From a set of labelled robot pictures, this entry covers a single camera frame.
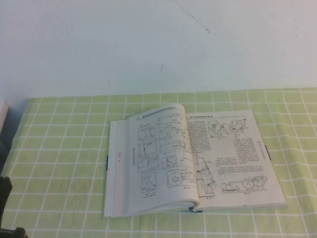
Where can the white hardcover book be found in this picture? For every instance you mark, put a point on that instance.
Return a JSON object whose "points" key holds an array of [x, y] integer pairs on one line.
{"points": [[235, 161]]}

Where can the left silver black robot arm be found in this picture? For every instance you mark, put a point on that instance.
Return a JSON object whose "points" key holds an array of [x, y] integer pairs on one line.
{"points": [[5, 193]]}

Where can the green checked tablecloth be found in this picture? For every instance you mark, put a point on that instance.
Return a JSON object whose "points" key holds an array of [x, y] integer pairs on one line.
{"points": [[62, 161]]}

